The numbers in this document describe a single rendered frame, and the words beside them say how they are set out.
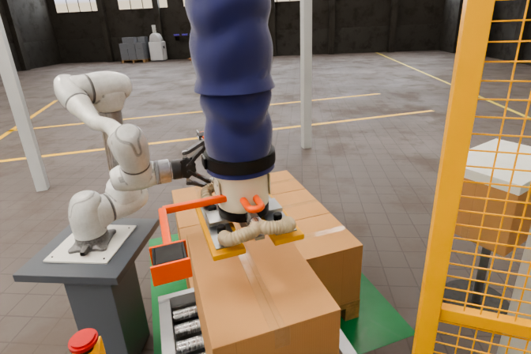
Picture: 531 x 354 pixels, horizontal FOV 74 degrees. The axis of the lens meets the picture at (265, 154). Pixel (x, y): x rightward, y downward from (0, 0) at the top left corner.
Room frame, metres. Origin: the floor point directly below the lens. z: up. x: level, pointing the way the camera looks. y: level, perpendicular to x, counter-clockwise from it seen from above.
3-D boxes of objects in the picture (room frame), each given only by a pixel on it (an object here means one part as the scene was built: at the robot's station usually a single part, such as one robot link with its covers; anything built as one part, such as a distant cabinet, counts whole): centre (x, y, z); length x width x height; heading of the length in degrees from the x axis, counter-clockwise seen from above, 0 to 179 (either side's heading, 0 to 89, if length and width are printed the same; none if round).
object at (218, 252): (1.01, 0.17, 1.16); 0.34 x 0.10 x 0.05; 19
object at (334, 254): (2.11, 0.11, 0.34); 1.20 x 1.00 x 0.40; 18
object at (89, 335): (0.68, 0.49, 1.02); 0.07 x 0.07 x 0.04
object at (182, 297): (1.38, 0.19, 0.58); 0.70 x 0.03 x 0.06; 108
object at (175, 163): (1.24, 0.32, 1.27); 0.09 x 0.07 x 0.08; 109
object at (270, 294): (1.05, 0.07, 0.75); 0.60 x 0.40 x 0.40; 18
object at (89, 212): (1.54, 0.89, 0.93); 0.18 x 0.16 x 0.22; 137
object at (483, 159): (1.77, -1.33, 0.82); 0.60 x 0.40 x 0.40; 122
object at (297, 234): (1.07, -0.01, 1.16); 0.34 x 0.10 x 0.05; 19
